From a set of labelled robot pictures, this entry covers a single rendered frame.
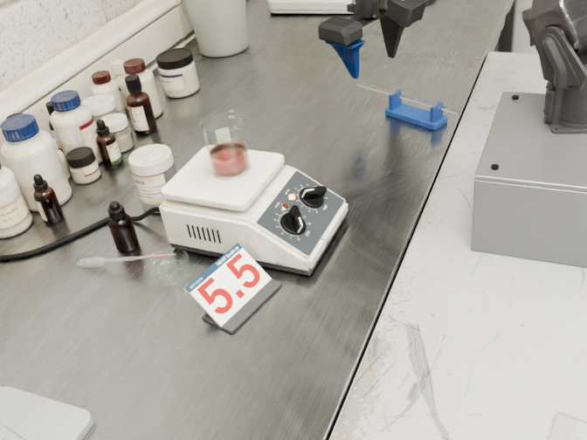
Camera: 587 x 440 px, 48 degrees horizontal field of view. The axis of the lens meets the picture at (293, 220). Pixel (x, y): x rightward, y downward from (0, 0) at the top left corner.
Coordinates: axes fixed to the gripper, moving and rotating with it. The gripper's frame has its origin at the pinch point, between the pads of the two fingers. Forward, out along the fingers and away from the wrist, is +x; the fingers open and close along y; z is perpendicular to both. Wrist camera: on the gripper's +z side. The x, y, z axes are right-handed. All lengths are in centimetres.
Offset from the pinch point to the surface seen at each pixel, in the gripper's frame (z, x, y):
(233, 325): 20, 10, -49
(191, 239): 7.0, 7.5, -44.1
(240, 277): 16.7, 8.0, -44.7
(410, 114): 8.1, 9.2, -1.0
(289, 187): 13.0, 3.8, -32.4
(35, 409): 14, 9, -70
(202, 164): 2.8, 1.4, -37.6
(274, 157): 9.5, 1.4, -31.1
